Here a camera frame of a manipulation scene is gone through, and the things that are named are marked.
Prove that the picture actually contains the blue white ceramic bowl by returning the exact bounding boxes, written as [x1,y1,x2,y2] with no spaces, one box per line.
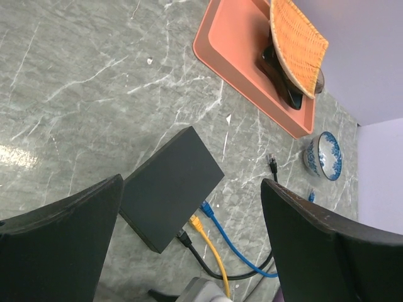
[303,131,343,182]

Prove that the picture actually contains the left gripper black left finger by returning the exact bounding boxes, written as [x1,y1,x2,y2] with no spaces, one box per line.
[1,174,123,301]

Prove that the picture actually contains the blue ethernet cable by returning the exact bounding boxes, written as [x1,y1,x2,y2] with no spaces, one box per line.
[199,189,316,279]

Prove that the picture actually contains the black network switch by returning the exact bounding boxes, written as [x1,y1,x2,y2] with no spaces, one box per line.
[120,126,224,254]

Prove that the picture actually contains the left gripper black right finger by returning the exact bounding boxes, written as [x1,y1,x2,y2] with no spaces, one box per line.
[261,179,402,301]

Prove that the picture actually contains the orange woven basket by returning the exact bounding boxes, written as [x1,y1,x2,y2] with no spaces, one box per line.
[270,0,329,99]

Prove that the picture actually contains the black ethernet cable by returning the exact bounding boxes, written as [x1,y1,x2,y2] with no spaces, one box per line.
[176,153,280,281]

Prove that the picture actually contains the black dish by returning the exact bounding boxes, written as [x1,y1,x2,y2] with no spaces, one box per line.
[258,44,304,110]

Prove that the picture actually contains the salmon pink tray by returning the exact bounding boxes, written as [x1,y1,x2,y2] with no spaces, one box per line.
[193,1,315,139]

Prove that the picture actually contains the yellow ethernet cable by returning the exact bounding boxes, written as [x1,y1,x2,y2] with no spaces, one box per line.
[188,215,232,299]

